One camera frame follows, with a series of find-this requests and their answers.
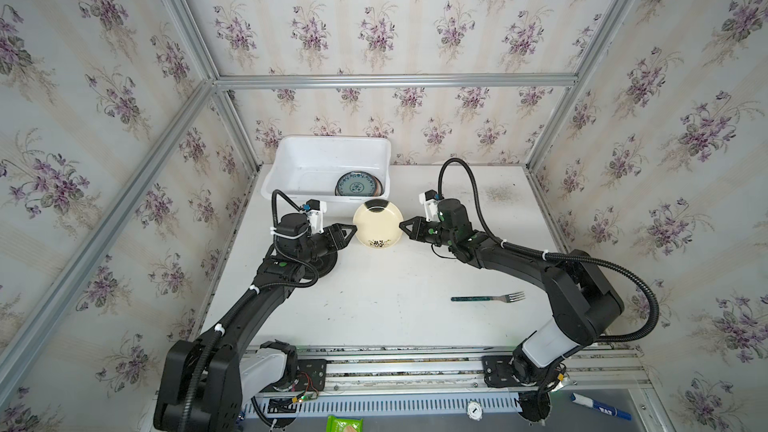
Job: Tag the small round gauge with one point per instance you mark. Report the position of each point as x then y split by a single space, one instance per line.
474 410

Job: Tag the blue white marker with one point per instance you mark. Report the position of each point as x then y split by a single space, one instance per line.
601 407

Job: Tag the cream plate with black patch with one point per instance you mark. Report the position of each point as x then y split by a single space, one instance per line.
378 223

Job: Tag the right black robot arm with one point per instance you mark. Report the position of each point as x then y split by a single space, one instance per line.
583 303

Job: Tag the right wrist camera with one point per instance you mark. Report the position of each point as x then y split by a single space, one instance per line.
430 200

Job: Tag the white plastic bin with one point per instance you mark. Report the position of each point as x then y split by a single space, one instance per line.
308 167

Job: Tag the fork with green handle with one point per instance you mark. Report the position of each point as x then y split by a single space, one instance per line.
505 298

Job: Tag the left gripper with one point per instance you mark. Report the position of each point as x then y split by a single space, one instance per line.
327 234

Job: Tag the black round plate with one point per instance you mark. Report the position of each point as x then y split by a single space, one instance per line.
321 262

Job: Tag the teal patterned plate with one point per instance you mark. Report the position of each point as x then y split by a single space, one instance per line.
358 184

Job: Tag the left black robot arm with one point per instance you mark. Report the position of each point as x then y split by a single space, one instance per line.
201 386

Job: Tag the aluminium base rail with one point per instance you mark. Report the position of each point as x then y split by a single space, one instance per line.
284 383

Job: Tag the green snack packet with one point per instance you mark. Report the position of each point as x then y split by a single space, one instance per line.
340 424

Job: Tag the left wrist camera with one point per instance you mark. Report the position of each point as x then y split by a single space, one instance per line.
315 210

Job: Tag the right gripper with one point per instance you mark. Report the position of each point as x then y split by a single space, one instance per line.
426 231

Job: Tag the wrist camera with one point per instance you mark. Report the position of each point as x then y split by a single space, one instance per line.
315 210
430 200

